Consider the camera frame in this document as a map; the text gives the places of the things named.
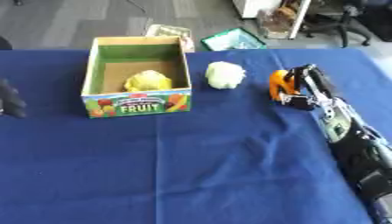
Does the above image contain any green-rimmed bin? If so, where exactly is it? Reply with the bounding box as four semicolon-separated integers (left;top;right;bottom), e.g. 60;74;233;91
199;27;269;53

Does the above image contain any cardboard box with green inside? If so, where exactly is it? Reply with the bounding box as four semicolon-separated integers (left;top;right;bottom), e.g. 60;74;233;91
80;35;193;119

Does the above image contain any yellow toy fruit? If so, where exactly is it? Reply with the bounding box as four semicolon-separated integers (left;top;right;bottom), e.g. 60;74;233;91
122;69;175;93

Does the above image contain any pale cardboard carton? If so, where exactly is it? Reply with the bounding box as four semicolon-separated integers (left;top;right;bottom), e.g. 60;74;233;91
143;24;196;53

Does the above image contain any black office chair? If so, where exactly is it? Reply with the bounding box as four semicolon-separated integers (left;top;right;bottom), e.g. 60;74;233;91
300;0;392;48

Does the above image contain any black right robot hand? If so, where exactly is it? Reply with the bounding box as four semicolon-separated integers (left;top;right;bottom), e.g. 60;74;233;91
278;63;339;111

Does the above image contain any orange toy fruit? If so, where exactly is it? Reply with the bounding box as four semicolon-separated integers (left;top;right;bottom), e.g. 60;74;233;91
268;69;302;102

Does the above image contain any pale green toy cabbage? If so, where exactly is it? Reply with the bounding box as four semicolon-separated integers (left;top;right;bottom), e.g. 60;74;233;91
203;60;247;90

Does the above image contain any clear plastic bag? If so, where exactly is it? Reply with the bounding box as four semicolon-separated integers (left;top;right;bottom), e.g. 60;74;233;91
255;6;300;39

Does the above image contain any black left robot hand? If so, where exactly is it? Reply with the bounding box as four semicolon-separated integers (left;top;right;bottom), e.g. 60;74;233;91
0;78;28;119

